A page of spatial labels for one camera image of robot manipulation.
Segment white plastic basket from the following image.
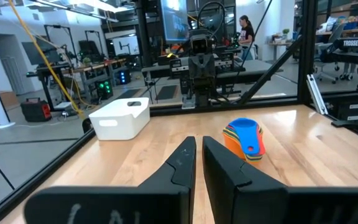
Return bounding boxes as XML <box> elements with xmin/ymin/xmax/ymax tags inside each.
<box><xmin>88</xmin><ymin>97</ymin><xmax>151</xmax><ymax>141</ymax></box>

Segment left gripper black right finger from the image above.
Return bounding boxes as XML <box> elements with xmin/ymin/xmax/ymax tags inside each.
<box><xmin>201</xmin><ymin>136</ymin><xmax>358</xmax><ymax>224</ymax></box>

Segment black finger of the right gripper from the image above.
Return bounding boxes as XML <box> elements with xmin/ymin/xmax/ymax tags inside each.
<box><xmin>203</xmin><ymin>77</ymin><xmax>214</xmax><ymax>94</ymax></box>
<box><xmin>193</xmin><ymin>77</ymin><xmax>204</xmax><ymax>94</ymax></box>

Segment black table edge rail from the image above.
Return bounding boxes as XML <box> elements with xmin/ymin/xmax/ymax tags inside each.
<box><xmin>0</xmin><ymin>129</ymin><xmax>98</xmax><ymax>224</ymax></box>

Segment dark floor mat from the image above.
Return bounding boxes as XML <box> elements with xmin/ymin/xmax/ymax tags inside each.
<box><xmin>155</xmin><ymin>85</ymin><xmax>179</xmax><ymax>101</ymax></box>

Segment computer tower green lights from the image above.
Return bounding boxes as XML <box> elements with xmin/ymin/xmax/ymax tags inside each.
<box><xmin>94</xmin><ymin>79</ymin><xmax>114</xmax><ymax>100</ymax></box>

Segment green measuring cup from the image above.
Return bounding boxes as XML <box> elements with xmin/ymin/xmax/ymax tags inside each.
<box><xmin>223</xmin><ymin>126</ymin><xmax>239</xmax><ymax>142</ymax></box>

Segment grey office chair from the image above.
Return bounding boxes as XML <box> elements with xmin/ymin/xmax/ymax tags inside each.
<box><xmin>314</xmin><ymin>23</ymin><xmax>347</xmax><ymax>85</ymax></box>

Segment orange measuring cup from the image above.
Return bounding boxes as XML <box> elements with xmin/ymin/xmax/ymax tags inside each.
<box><xmin>222</xmin><ymin>133</ymin><xmax>247</xmax><ymax>161</ymax></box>

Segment black right side frame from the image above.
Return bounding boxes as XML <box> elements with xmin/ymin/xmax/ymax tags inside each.
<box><xmin>149</xmin><ymin>0</ymin><xmax>358</xmax><ymax>144</ymax></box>

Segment large dark monitor screen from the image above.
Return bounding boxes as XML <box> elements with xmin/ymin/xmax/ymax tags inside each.
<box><xmin>159</xmin><ymin>0</ymin><xmax>191</xmax><ymax>44</ymax></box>

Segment small blue measuring cup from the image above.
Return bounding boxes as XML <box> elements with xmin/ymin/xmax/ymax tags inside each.
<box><xmin>228</xmin><ymin>117</ymin><xmax>262</xmax><ymax>156</ymax></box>

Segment red black equipment box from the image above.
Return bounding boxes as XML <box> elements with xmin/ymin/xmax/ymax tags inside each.
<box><xmin>20</xmin><ymin>97</ymin><xmax>52</xmax><ymax>123</ymax></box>

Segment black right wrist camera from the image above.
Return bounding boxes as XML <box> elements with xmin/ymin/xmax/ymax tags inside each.
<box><xmin>190</xmin><ymin>34</ymin><xmax>211</xmax><ymax>55</ymax></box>

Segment silver aluminium bar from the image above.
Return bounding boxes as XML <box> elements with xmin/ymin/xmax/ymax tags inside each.
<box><xmin>306</xmin><ymin>73</ymin><xmax>329</xmax><ymax>115</ymax></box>

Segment yellow extension cable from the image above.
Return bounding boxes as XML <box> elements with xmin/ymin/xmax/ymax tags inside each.
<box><xmin>7</xmin><ymin>0</ymin><xmax>85</xmax><ymax>118</ymax></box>

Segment person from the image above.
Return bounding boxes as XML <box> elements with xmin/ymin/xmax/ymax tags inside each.
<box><xmin>237</xmin><ymin>14</ymin><xmax>255</xmax><ymax>62</ymax></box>

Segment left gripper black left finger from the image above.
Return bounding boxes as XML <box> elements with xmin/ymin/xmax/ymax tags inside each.
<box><xmin>23</xmin><ymin>136</ymin><xmax>197</xmax><ymax>224</ymax></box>

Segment red measuring cup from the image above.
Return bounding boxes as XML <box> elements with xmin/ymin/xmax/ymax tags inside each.
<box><xmin>257</xmin><ymin>126</ymin><xmax>267</xmax><ymax>156</ymax></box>

